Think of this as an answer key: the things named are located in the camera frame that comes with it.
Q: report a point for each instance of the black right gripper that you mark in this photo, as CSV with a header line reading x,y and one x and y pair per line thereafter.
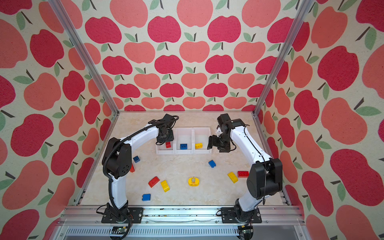
x,y
212,142

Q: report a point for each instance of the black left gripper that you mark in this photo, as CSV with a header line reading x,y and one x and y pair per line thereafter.
x,y
160,140

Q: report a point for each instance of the blue lego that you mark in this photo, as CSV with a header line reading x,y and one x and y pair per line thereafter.
x,y
212,164
136,159
183,146
146,197

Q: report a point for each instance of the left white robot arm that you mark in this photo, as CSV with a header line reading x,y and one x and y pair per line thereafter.
x,y
117,159

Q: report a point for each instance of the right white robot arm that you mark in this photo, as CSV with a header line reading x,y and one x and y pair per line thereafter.
x,y
266,174

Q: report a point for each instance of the left white plastic bin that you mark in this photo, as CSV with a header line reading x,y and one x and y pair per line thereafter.
x,y
162,150

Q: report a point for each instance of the white plastic bin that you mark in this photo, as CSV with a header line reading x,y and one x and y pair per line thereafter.
x,y
184,136
162,150
201,135

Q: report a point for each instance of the middle white plastic bin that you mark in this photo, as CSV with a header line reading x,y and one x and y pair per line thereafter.
x,y
184,136

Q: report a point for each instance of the right white plastic bin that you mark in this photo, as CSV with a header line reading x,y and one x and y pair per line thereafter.
x,y
201,135

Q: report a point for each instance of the round yellow lego piece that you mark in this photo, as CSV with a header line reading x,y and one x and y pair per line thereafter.
x,y
193,182

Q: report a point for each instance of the blue lego front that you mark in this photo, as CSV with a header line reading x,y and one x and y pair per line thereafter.
x,y
146,197

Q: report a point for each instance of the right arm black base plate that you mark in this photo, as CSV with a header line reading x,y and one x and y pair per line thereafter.
x,y
231,214

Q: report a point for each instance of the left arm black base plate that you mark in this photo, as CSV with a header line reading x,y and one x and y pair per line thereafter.
x,y
112,216

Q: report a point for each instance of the aluminium front rail frame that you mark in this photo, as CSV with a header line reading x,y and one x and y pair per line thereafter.
x,y
182,222

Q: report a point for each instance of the left aluminium corner post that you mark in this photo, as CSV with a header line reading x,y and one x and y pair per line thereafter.
x,y
67,24

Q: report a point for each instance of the aluminium corner post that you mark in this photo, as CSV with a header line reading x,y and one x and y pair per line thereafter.
x,y
302,12
67,24

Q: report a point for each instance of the right aluminium corner post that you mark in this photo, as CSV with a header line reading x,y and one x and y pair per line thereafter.
x,y
302,12

